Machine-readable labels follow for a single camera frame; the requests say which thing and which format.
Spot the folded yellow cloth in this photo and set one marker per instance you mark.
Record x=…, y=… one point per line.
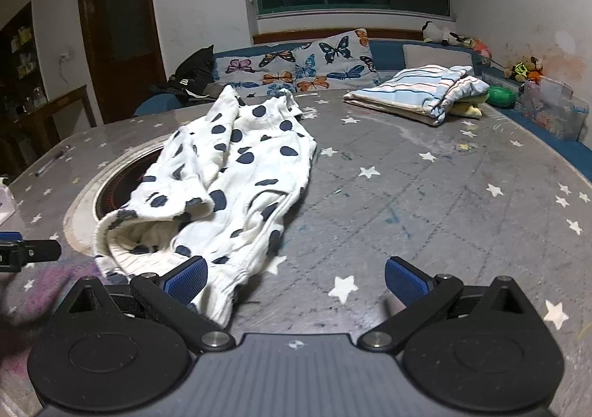
x=474, y=108

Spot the dark wooden shelf cabinet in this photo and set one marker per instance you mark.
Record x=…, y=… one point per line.
x=21, y=61

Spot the green round container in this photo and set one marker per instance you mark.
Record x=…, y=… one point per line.
x=502, y=96

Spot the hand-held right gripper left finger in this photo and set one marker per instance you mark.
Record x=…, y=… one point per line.
x=187, y=280

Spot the orange plush toy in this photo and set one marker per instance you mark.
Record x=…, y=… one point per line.
x=481, y=48

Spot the grey pen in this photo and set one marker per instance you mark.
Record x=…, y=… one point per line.
x=51, y=162

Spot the square butterfly print pillow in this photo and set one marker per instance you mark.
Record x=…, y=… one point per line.
x=337, y=61

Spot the folded striped light-blue cloth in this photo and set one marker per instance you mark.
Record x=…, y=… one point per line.
x=407, y=91

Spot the grey star-print tablecloth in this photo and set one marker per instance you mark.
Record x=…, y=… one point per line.
x=416, y=195

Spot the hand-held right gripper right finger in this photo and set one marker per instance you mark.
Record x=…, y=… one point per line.
x=407, y=283

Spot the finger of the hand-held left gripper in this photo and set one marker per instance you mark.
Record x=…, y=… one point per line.
x=32, y=253

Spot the blue sofa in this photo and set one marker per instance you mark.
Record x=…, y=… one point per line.
x=545, y=139

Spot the white wall socket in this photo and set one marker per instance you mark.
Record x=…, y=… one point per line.
x=64, y=57

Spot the long butterfly print pillow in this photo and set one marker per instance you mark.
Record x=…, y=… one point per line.
x=259, y=68

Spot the clear plastic storage box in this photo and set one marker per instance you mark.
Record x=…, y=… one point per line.
x=552, y=111

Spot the black jacket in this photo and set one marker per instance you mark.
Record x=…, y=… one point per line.
x=194, y=74

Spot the grey cushion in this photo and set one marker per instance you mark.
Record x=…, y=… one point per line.
x=430, y=56

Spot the built-in round induction cooktop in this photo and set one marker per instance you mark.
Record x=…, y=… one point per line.
x=115, y=195

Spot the brown wooden door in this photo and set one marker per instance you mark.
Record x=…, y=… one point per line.
x=122, y=33

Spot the dark wooden side table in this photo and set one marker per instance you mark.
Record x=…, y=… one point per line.
x=46, y=116

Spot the white navy-dotted pants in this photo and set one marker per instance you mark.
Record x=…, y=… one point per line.
x=240, y=195

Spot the cluster of small plush toys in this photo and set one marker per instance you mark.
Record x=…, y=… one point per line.
x=525, y=68

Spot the white and black plush dog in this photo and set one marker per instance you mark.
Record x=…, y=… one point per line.
x=439, y=33

